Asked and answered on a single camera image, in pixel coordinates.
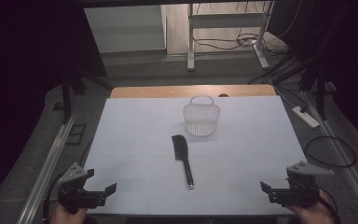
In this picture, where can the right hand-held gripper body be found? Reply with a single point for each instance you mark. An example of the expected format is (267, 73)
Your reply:
(301, 193)

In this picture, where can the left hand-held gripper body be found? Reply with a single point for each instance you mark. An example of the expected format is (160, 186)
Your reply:
(74, 196)

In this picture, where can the black comb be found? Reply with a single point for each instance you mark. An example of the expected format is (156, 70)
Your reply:
(180, 147)

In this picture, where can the white plastic basket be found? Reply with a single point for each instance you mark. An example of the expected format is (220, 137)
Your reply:
(201, 119)

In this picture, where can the person's left hand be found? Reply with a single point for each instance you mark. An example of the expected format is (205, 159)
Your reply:
(66, 217)

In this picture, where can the person's right hand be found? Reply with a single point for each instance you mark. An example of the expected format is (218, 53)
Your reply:
(317, 216)

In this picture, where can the white table mat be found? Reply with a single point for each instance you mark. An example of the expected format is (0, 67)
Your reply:
(136, 140)

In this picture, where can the white power strip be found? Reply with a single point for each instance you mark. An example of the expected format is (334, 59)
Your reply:
(306, 117)

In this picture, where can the black tripod stand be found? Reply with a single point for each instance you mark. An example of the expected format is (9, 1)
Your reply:
(66, 99)
(320, 93)

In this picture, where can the black plug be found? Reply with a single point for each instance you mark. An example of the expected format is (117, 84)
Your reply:
(304, 109)

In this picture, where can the aluminium floor rail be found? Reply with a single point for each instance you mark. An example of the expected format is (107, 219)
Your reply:
(48, 168)
(341, 155)

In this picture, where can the black rectangular floor frame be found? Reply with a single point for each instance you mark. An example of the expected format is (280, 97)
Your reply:
(76, 134)

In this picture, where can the white metal desk frame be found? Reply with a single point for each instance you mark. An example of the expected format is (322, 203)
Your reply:
(227, 21)

